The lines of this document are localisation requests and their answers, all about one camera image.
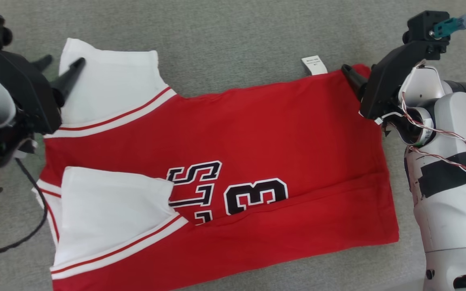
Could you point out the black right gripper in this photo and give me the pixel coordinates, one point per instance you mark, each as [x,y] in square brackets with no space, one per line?
[386,81]

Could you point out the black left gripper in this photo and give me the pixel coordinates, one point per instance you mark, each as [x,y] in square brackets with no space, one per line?
[26,89]

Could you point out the red basketball jersey white sleeves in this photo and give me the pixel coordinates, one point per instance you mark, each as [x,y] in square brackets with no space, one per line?
[277,133]

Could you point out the grey fabric sofa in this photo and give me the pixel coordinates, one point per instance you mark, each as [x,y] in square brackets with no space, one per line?
[225,40]

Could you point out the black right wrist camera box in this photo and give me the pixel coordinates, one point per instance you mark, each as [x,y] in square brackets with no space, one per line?
[421,26]

